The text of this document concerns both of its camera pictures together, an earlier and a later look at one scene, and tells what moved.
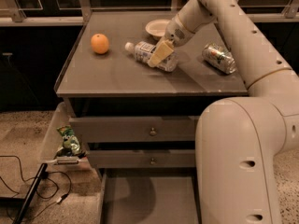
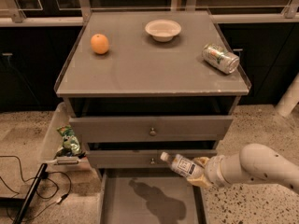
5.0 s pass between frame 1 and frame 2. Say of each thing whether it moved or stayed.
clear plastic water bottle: moved
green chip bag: stayed
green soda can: stayed
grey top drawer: stayed
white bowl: stayed
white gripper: moved
